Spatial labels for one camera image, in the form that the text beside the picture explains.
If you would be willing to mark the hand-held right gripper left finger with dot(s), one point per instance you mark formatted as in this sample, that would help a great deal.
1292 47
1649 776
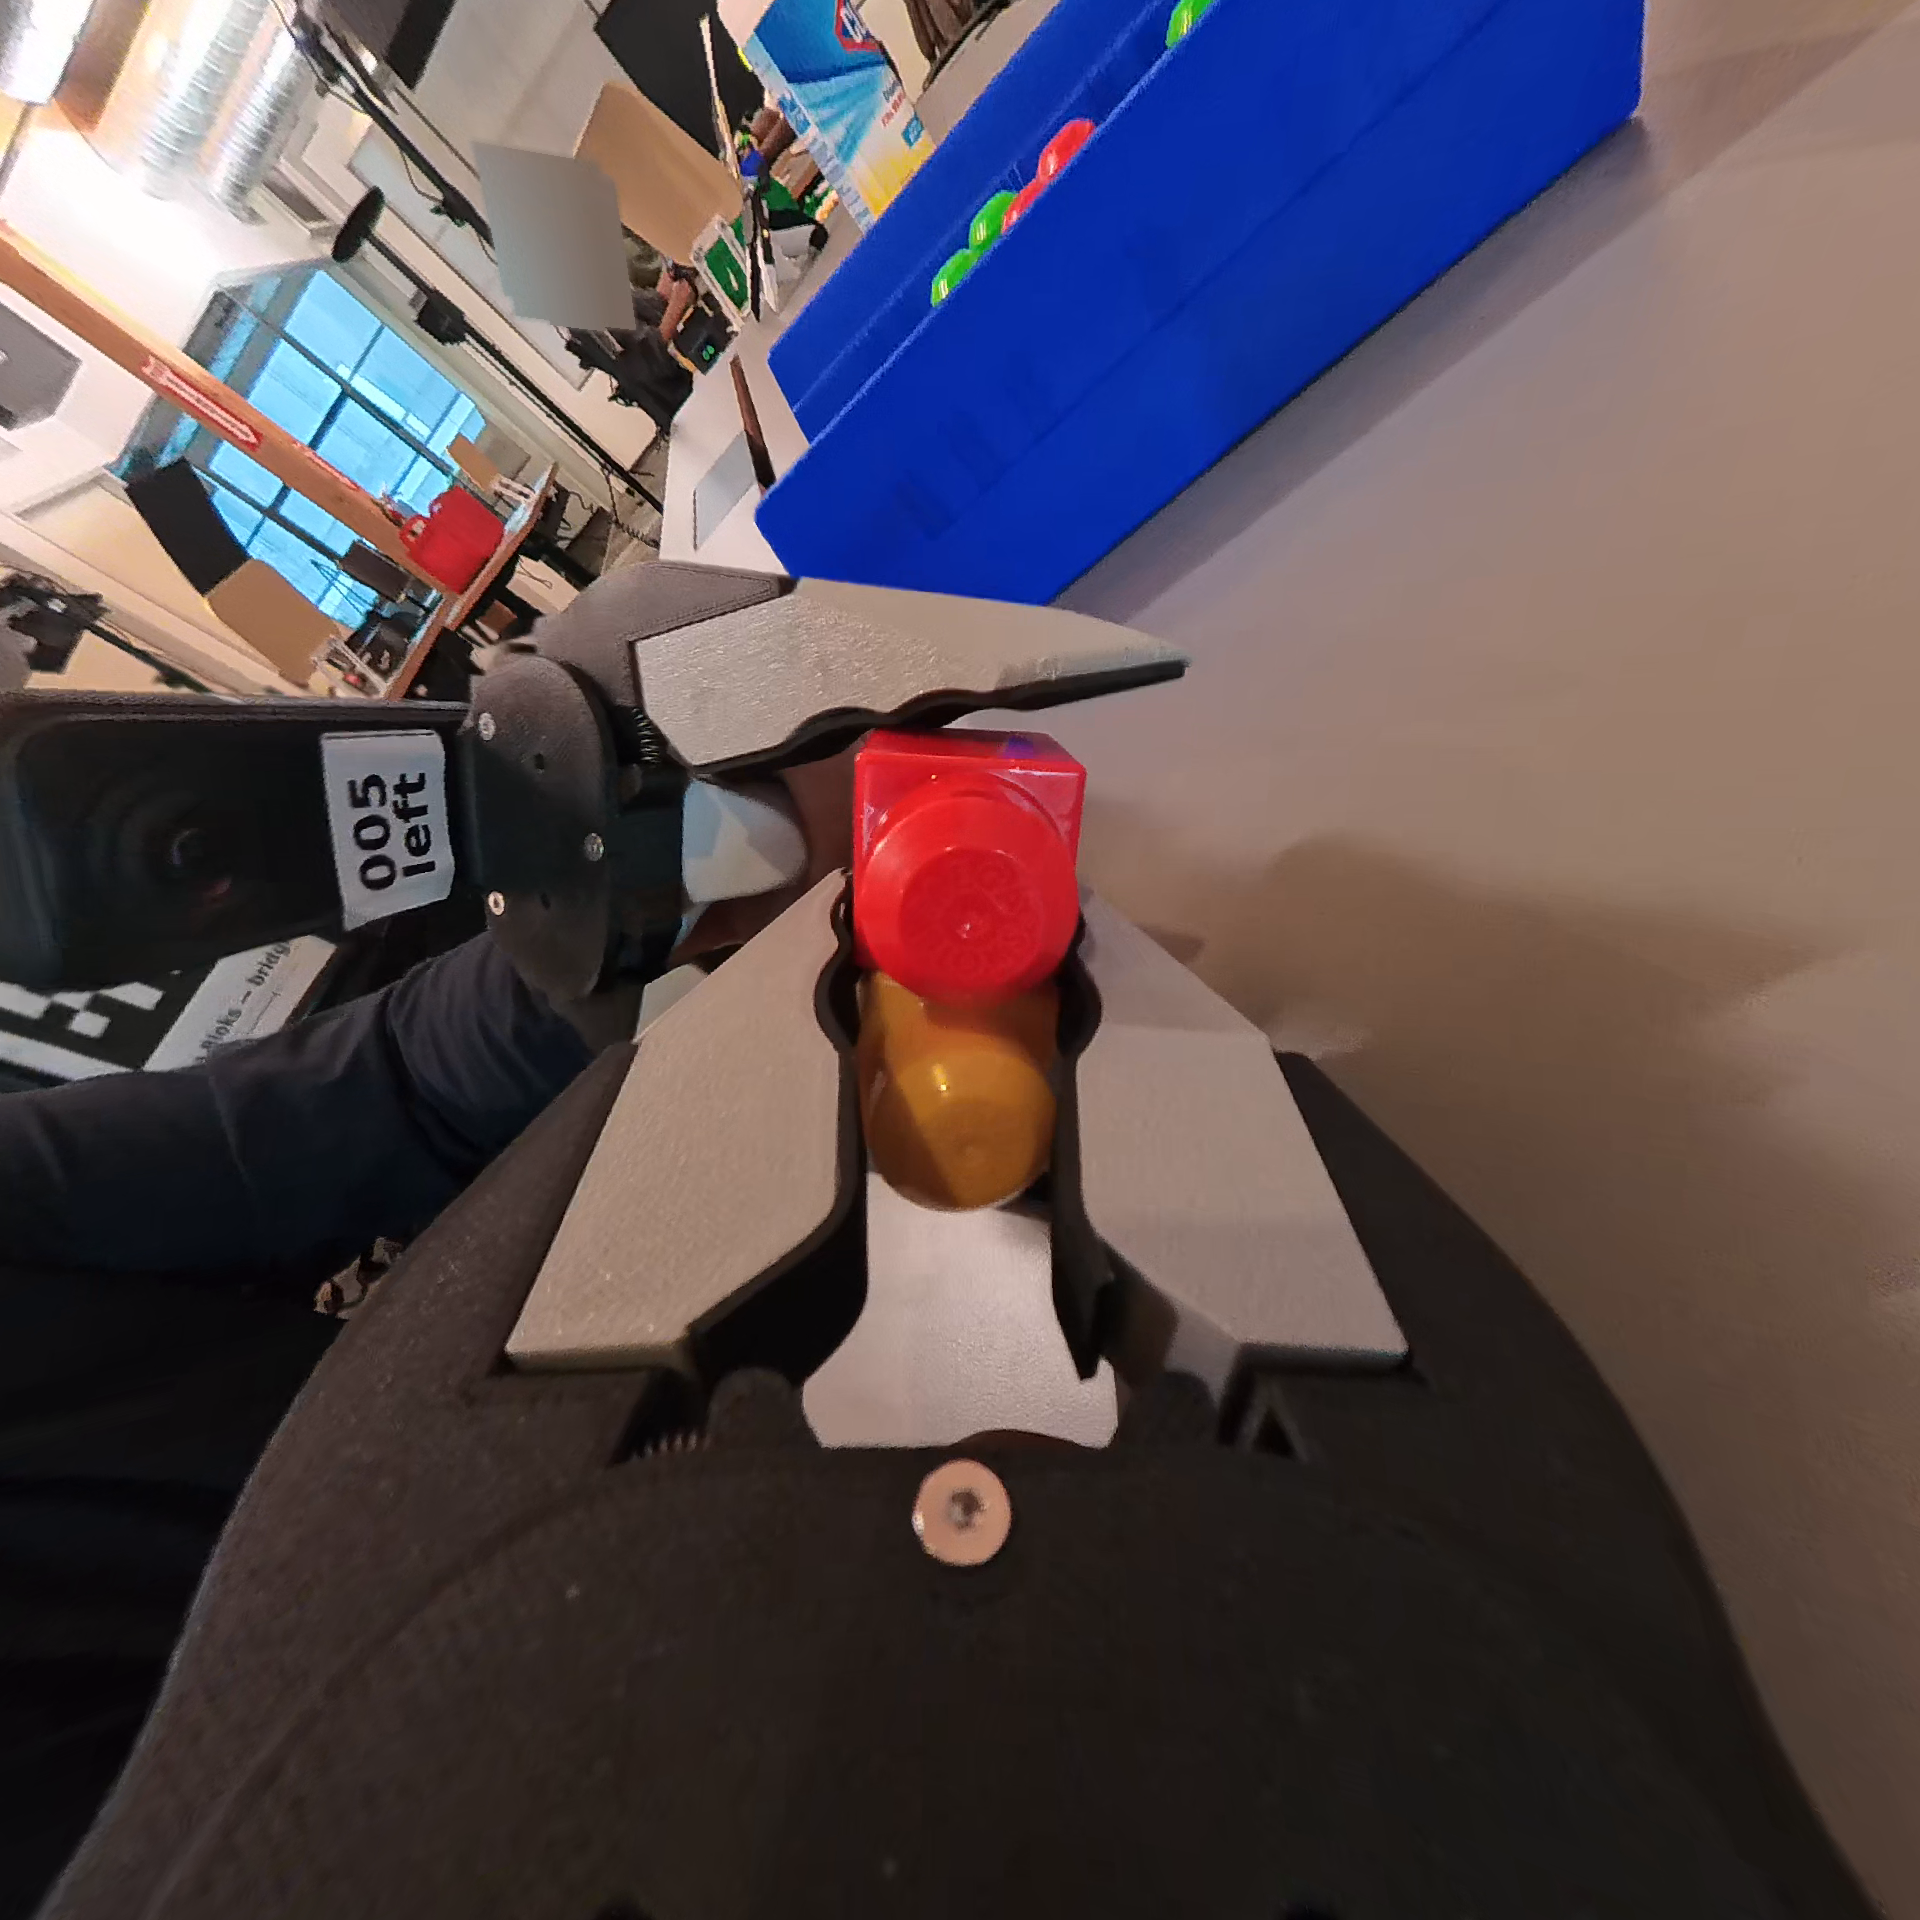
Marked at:
691 1201

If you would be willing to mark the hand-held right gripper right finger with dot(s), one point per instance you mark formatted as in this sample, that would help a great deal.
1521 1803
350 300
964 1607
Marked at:
1231 1201

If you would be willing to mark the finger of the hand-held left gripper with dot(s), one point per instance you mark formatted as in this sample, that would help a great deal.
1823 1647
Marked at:
902 660
743 849

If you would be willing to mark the red single-stud block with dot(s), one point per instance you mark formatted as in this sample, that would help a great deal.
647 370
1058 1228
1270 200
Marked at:
974 840

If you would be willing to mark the yellow single-stud block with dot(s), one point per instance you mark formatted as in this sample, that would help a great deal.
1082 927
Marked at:
960 1095

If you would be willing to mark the blue plastic bin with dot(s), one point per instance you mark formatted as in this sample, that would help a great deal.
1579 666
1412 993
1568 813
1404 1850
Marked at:
1201 329

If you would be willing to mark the person's left forearm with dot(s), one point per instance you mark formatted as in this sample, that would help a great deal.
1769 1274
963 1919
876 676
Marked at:
299 1125

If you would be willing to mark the red container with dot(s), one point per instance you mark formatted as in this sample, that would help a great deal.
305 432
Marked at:
450 539

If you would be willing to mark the green two-stud block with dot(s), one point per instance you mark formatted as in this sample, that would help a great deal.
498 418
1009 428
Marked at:
1190 19
974 248

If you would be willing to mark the large window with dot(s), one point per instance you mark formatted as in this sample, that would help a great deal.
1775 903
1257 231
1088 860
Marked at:
329 421

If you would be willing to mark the red two-stud block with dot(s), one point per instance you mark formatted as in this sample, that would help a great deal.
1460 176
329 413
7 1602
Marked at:
1058 157

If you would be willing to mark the blue white wipes canister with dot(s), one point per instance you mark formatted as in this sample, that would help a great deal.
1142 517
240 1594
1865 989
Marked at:
840 105

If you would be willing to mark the person's dark clothing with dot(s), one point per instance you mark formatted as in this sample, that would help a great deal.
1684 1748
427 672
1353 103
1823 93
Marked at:
119 1576

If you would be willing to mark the silver ventilation duct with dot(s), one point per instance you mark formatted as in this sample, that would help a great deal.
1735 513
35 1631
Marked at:
270 119
180 90

